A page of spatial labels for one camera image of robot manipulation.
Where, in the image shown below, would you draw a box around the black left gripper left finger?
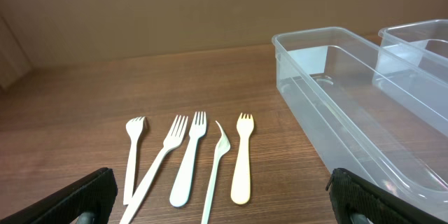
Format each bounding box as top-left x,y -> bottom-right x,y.
1,167 -> 118,224

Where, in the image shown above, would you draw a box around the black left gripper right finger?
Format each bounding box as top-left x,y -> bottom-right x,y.
325,168 -> 447,224

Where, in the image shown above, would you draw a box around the left clear plastic container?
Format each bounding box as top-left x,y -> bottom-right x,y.
272,27 -> 447,220

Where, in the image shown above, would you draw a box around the clear plastic container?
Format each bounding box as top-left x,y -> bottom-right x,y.
375,19 -> 447,136
272,27 -> 447,220

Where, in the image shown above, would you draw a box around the right clear plastic container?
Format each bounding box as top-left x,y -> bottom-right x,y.
375,19 -> 447,136

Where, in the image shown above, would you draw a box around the small white plastic fork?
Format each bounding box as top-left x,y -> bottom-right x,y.
123,116 -> 146,205

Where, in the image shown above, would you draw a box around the long white plastic fork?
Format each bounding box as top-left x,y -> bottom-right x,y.
120,115 -> 188,224

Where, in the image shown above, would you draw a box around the cream yellow plastic fork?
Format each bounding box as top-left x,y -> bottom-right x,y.
230,113 -> 254,204

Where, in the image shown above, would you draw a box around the white plastic fork on side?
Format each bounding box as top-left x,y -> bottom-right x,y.
201,121 -> 230,224

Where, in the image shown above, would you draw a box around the wide-handled white plastic fork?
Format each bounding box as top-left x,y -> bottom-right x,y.
169,111 -> 207,207

